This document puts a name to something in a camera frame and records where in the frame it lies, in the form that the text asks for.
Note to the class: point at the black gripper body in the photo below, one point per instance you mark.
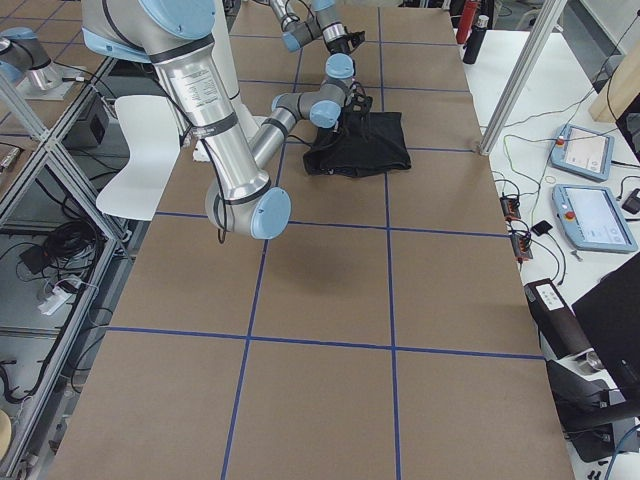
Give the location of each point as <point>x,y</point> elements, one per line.
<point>341,46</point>

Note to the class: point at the black graphic t-shirt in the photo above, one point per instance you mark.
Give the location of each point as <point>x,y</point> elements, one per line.
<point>361,146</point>

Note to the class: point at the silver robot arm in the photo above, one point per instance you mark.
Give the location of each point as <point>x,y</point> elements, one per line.
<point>188,46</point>
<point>323,22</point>

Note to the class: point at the red cylinder bottle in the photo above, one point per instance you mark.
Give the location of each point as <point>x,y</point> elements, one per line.
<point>465,21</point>

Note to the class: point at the black water bottle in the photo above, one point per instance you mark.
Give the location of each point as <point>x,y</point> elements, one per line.
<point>475,40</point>

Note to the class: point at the white plastic chair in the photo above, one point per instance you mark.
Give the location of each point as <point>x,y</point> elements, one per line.
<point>151,134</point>

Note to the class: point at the orange electronics board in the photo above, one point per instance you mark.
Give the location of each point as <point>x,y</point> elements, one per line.
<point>510,206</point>
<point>521,246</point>

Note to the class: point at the far blue teach pendant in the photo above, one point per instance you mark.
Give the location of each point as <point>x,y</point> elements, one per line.
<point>583,152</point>

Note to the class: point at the blue teach pendant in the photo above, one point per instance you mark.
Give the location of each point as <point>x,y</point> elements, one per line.
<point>592,220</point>
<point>583,152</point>

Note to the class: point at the small black square pad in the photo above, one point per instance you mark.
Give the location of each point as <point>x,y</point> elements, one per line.
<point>541,228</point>

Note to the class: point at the near blue teach pendant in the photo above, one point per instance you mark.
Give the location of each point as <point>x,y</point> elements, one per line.
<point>592,220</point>

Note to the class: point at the black box with label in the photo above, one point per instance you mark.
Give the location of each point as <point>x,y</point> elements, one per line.
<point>555,319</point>

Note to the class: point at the black monitor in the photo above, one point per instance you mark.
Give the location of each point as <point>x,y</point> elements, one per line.
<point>608,314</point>

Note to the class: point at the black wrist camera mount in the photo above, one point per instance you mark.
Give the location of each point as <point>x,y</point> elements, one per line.
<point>358,101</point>
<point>354,39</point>

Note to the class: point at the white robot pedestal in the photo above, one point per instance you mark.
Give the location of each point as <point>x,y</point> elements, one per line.
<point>224,62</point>

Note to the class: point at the aluminium frame post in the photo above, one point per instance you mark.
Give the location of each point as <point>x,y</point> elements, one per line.
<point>525,63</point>

